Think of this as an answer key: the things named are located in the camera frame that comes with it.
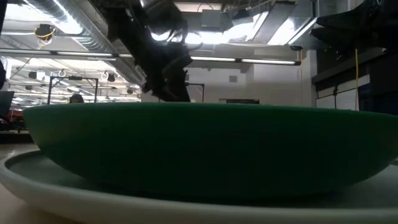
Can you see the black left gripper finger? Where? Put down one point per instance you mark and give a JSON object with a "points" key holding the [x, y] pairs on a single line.
{"points": [[161, 94], [179, 90]]}

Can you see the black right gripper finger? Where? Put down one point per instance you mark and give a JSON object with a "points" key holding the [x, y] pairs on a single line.
{"points": [[342, 39], [342, 21]]}

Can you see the dark green plastic bowl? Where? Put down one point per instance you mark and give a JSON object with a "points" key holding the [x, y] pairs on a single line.
{"points": [[199, 146]]}

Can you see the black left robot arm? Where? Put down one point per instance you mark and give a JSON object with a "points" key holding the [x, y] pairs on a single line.
{"points": [[130, 31]]}

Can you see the black cabinet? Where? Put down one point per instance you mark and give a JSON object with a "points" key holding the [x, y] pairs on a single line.
{"points": [[239, 101]]}

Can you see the grey ceiling box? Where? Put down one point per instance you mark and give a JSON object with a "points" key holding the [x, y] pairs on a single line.
{"points": [[212, 18]]}

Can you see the long ceiling light strip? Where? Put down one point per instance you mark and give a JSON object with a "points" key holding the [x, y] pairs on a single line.
{"points": [[248, 60]]}

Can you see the person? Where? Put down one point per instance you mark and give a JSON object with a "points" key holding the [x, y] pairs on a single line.
{"points": [[76, 99]]}

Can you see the large pale mint plastic plate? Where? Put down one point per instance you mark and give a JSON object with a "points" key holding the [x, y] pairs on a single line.
{"points": [[93, 208]]}

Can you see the dark monitor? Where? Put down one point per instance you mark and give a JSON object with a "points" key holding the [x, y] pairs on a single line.
{"points": [[5, 104]]}

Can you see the black station frame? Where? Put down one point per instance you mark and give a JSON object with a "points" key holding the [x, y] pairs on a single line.
{"points": [[202, 91], [96, 90]]}

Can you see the silver ceiling duct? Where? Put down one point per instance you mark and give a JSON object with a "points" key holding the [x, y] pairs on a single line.
{"points": [[77, 21]]}

